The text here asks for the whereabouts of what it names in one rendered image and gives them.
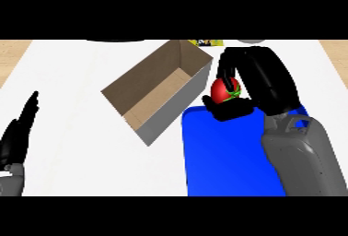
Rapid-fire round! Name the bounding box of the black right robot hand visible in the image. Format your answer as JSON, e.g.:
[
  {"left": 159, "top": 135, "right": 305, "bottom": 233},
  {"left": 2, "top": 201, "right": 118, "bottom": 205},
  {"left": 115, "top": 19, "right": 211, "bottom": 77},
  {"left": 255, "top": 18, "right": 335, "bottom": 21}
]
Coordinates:
[{"left": 201, "top": 46, "right": 304, "bottom": 123}]

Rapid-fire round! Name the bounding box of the brown cardboard box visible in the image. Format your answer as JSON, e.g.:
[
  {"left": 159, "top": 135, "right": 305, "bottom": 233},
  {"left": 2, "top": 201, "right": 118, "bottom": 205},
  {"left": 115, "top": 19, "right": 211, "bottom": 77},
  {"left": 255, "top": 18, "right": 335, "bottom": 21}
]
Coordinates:
[{"left": 99, "top": 40, "right": 215, "bottom": 148}]

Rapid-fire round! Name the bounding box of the red tomato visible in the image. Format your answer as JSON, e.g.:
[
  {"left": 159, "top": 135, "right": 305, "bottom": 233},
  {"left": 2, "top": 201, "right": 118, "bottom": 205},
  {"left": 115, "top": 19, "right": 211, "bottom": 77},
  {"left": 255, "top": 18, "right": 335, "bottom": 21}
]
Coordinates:
[{"left": 209, "top": 77, "right": 243, "bottom": 105}]

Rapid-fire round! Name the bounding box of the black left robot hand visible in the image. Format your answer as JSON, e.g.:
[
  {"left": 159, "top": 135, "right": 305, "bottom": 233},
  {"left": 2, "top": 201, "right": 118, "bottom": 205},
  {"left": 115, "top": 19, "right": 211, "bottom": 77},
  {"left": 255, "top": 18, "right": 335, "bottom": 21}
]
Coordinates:
[{"left": 0, "top": 90, "right": 41, "bottom": 169}]

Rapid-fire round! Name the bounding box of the yellow patterned object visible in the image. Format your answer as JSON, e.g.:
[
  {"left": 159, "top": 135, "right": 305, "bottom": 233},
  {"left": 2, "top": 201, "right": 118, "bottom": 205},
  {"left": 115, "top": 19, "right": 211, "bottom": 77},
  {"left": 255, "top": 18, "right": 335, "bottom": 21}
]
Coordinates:
[{"left": 187, "top": 40, "right": 226, "bottom": 48}]

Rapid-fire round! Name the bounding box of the blue tray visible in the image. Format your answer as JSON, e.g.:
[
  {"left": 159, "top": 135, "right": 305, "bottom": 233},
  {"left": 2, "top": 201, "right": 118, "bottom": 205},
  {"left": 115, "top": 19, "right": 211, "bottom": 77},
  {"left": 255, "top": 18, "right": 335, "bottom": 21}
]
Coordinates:
[{"left": 181, "top": 104, "right": 311, "bottom": 197}]

